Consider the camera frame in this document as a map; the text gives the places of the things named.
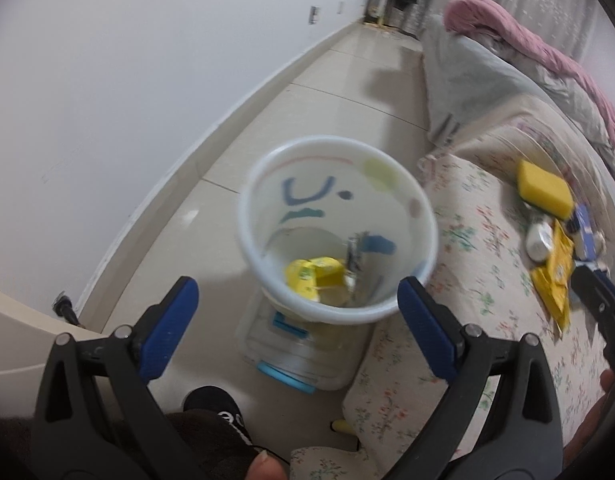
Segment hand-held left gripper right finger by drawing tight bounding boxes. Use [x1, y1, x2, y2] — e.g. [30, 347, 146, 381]
[382, 276, 567, 480]

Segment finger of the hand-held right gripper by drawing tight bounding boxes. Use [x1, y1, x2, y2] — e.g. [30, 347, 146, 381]
[570, 261, 615, 376]

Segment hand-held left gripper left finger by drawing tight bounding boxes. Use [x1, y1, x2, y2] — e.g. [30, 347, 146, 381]
[31, 275, 209, 480]

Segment blue and white carton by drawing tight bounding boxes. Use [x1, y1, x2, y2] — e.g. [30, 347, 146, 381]
[567, 203, 608, 263]

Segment silver foil wrapper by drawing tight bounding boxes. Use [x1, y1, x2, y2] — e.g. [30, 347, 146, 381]
[345, 232, 371, 306]

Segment yellow drink carton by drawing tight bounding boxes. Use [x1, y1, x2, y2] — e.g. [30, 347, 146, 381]
[286, 256, 348, 306]

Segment white printed plastic bin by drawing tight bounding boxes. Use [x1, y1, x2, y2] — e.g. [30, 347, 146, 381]
[236, 135, 439, 325]

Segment person's right hand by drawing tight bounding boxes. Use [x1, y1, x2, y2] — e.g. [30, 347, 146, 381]
[562, 367, 615, 468]

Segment person's left hand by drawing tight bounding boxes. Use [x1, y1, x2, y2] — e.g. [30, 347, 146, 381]
[247, 450, 289, 480]

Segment orange yellow snack wrapper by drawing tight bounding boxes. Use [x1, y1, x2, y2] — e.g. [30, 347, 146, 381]
[530, 220, 575, 332]

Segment white bottle with green label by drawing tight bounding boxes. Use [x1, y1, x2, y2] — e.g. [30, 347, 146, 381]
[525, 220, 555, 262]

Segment floral bed sheet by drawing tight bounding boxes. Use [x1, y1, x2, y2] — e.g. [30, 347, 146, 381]
[290, 152, 615, 480]

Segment person's black shoe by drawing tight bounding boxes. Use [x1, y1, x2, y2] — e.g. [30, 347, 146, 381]
[182, 385, 253, 446]

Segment black power plug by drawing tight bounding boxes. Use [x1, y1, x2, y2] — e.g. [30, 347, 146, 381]
[53, 291, 83, 328]

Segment yellow sponge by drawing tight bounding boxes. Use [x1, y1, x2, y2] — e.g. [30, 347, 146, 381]
[517, 159, 574, 220]

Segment clear plastic water jug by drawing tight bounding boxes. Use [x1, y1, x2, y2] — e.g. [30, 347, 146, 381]
[240, 300, 375, 395]

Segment white furniture edge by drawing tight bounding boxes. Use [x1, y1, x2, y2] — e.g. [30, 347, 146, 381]
[0, 282, 118, 421]

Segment beige blanket with patterned border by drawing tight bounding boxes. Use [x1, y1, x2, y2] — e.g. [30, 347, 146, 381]
[452, 95, 613, 201]

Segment grey bed cover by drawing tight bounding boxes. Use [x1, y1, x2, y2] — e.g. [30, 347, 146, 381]
[420, 15, 615, 171]

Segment pink quilt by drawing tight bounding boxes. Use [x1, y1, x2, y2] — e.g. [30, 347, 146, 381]
[445, 0, 615, 161]

